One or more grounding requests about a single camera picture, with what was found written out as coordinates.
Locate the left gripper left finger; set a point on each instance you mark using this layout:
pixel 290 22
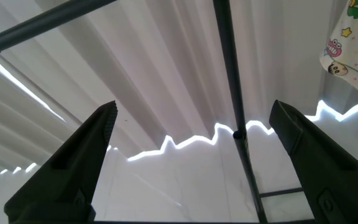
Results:
pixel 70 177

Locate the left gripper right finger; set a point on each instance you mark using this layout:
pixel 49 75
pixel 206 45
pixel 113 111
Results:
pixel 331 174

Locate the cream printed garment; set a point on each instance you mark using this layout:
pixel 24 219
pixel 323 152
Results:
pixel 356 46

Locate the black clothes rack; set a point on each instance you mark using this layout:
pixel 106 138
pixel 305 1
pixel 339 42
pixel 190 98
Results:
pixel 228 62

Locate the white curtain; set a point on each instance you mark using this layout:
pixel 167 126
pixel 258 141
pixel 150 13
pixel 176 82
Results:
pixel 166 62

